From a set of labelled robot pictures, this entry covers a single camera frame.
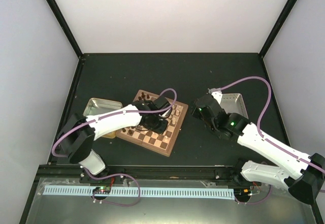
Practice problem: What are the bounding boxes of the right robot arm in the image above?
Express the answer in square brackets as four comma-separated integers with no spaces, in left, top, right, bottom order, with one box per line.
[192,92,324,205]

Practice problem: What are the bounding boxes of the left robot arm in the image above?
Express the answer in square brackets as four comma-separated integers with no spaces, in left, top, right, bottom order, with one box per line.
[51,97,174,183]

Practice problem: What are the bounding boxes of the wooden chess board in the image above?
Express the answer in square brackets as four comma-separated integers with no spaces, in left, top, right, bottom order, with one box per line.
[116,90,188,156]

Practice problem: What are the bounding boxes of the right metal tray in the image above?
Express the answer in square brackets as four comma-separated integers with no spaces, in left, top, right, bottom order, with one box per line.
[220,93,248,119]

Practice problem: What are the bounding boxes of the metal tray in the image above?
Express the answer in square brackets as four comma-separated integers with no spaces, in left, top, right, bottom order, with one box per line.
[220,93,248,119]
[82,97,122,139]

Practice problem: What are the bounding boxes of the left metal tray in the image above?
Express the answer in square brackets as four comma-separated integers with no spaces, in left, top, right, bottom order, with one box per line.
[82,97,122,139]

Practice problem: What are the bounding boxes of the black mounting rail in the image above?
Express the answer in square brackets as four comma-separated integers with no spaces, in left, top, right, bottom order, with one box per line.
[36,165,253,187]

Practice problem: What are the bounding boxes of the white slotted cable duct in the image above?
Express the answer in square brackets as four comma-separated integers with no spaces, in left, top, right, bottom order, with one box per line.
[43,185,235,200]

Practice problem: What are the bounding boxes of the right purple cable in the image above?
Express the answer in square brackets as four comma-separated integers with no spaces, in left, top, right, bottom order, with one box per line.
[218,76,325,206]

